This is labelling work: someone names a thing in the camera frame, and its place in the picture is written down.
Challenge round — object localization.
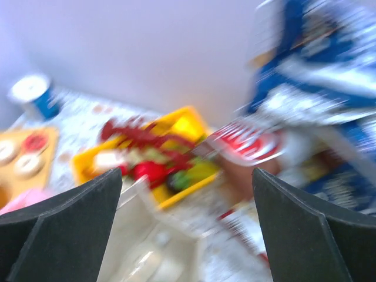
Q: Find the white glazed donut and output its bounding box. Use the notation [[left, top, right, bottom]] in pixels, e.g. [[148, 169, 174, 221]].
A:
[[0, 139, 20, 166], [14, 153, 45, 179]]

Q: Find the toilet paper roll pack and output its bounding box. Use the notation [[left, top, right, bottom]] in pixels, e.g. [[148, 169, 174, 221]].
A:
[[8, 73, 60, 121]]

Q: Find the blue Doritos chips bag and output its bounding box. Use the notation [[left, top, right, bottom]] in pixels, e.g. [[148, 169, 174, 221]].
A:
[[246, 1, 375, 125]]

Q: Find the beige canvas tote bag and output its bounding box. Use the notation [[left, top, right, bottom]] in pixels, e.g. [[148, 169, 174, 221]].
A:
[[97, 177, 233, 281]]

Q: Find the blue Kettle chips bag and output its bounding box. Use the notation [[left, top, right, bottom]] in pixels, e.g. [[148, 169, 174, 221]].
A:
[[301, 121, 375, 216]]

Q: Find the white wire shelf rack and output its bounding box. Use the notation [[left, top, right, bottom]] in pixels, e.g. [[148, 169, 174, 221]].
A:
[[250, 1, 284, 68]]

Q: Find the orange donut tray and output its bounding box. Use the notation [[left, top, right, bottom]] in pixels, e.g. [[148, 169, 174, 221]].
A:
[[1, 126, 59, 207]]

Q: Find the brown Chula chips bag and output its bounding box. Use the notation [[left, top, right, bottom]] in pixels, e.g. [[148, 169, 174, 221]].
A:
[[205, 120, 287, 200]]

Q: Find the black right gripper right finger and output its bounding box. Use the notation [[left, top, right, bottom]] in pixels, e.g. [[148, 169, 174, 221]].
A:
[[253, 169, 375, 281]]

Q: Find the red toy chili pepper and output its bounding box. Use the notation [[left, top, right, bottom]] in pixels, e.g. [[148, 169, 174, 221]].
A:
[[130, 160, 174, 190]]

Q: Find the red toy lobster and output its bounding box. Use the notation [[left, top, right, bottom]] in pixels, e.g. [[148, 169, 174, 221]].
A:
[[100, 116, 196, 170]]

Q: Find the pink plastic bag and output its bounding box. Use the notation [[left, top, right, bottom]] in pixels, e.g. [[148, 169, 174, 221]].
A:
[[1, 189, 52, 215]]

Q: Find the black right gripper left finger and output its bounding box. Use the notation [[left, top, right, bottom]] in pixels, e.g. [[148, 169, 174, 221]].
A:
[[1, 169, 122, 281]]

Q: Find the red strawberry donut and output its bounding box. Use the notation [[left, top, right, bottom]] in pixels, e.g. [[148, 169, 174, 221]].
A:
[[22, 132, 49, 152]]

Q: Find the yellow food tray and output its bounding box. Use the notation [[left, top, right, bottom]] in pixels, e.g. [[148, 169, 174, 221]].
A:
[[71, 106, 219, 209]]

